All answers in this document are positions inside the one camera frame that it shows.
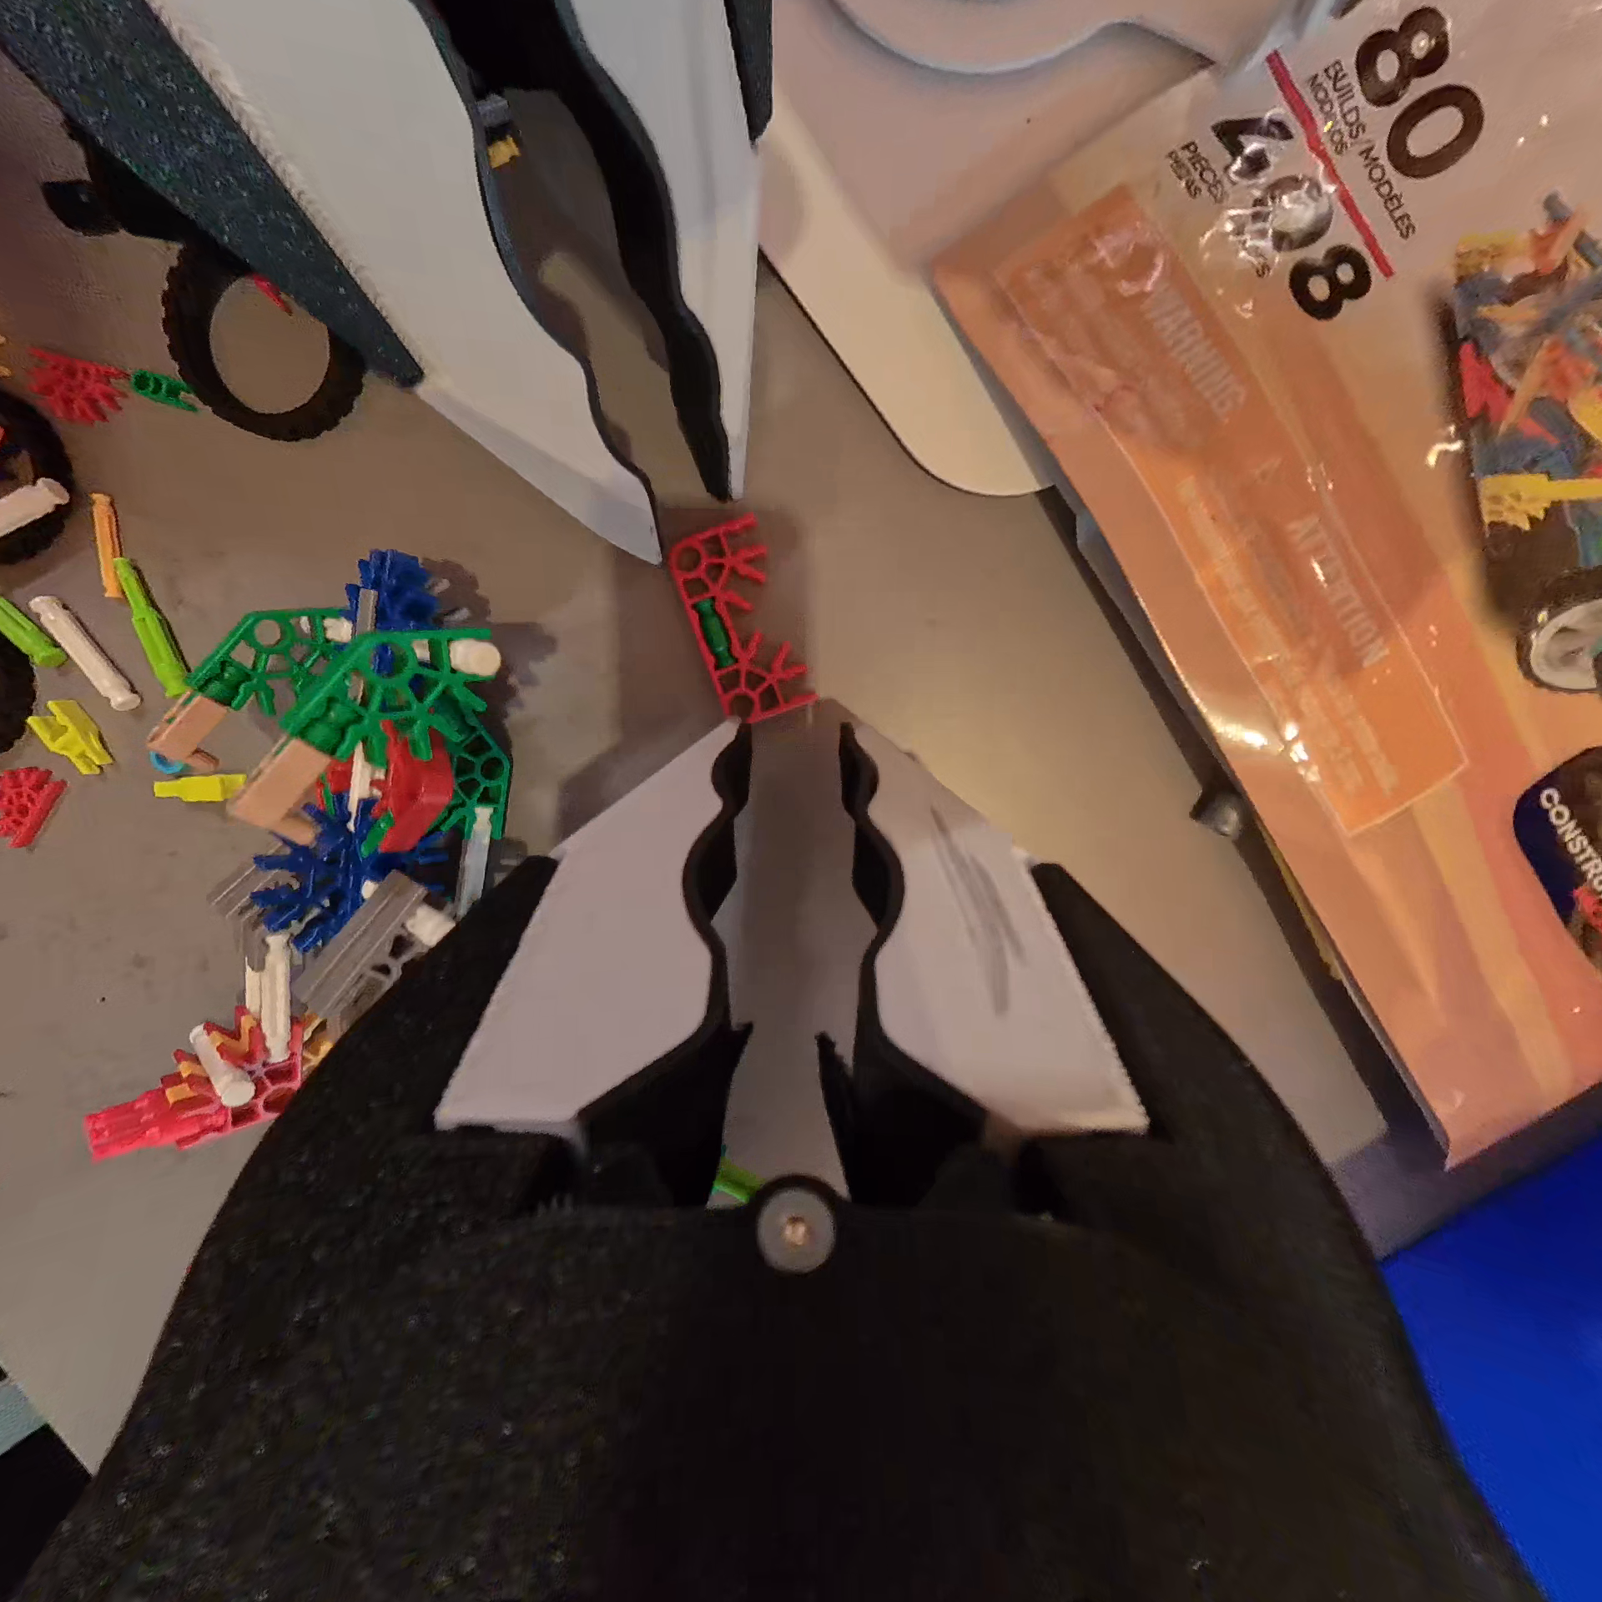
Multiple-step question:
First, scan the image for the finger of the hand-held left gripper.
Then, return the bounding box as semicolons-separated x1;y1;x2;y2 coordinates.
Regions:
554;0;766;506
148;0;668;567

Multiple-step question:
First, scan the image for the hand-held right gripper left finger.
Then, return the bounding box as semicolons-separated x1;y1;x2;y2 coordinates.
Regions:
434;720;756;1204

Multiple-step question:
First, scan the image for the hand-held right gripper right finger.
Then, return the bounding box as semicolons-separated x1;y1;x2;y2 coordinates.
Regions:
817;720;1149;1204

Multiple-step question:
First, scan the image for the multicolour construction toy model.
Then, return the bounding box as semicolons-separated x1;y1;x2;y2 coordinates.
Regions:
87;546;516;1161

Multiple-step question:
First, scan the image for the orange toy set package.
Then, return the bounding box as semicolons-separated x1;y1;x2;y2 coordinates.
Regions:
933;0;1602;1168

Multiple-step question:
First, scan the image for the yellow connector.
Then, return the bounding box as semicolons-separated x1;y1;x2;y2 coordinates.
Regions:
26;697;115;775

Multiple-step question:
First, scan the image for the blue plastic storage bin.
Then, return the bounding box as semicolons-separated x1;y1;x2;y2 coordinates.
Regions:
1378;1162;1602;1602

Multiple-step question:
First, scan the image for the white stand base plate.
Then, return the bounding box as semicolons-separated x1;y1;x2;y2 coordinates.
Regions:
754;0;1267;497

